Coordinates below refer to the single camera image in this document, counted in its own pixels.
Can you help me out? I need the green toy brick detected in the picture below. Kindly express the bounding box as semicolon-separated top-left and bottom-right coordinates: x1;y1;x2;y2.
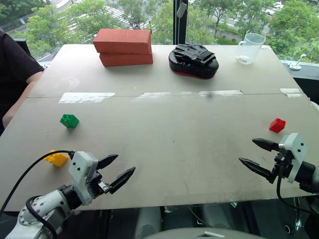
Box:
59;113;80;129

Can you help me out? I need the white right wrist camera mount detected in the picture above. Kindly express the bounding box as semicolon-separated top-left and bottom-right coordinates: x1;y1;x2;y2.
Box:
278;132;308;184

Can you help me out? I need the clear plastic measuring cup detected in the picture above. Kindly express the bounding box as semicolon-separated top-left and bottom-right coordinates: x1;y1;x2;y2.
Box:
235;32;266;66

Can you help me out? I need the person in black shirt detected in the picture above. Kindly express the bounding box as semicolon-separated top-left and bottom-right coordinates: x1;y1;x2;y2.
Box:
0;29;45;136

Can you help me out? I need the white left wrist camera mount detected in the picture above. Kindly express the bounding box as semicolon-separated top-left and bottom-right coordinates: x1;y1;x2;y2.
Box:
67;150;99;206

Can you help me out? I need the black boxing focus pad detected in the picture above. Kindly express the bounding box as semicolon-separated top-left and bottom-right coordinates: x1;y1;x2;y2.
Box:
168;42;220;80

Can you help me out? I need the white blind cord pull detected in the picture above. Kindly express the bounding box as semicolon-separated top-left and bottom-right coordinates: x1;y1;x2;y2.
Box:
176;1;187;18

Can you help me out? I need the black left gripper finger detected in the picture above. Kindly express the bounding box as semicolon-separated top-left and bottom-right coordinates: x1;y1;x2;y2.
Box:
96;154;119;171
109;166;137;195

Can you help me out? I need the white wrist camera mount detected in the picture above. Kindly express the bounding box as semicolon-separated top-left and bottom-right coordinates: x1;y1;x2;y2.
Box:
278;132;308;184
67;150;99;206

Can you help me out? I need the red toy brick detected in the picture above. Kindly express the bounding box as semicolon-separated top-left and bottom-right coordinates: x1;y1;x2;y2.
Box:
268;118;287;134

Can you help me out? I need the black window frame post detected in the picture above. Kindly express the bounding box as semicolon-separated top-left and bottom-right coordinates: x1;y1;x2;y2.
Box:
173;0;189;45

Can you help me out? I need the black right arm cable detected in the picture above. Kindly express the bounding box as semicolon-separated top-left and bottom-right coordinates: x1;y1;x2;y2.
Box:
276;161;319;216

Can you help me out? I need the grey robot torso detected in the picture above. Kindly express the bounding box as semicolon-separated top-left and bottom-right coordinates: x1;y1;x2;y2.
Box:
142;227;267;239

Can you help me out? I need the clear tape strip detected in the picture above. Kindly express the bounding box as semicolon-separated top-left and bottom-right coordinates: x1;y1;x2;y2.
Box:
279;88;305;98
58;92;116;104
129;89;244;104

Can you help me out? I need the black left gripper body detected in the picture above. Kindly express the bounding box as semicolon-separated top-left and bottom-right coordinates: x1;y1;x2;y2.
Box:
87;170;112;200

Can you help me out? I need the grey rounded shape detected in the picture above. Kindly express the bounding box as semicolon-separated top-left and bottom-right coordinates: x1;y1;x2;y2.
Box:
201;204;233;230
134;206;163;239

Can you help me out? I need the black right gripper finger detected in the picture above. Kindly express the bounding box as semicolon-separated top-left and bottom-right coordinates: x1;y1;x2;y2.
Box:
238;157;277;184
252;138;281;153

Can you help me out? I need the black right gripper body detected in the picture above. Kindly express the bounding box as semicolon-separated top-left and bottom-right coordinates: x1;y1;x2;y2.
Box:
271;149;296;179

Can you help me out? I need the yellow toy brick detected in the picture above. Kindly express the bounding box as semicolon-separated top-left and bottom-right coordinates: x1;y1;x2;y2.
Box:
44;149;69;167

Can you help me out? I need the white window handle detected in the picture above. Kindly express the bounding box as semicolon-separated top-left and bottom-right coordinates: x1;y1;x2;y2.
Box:
288;53;307;69

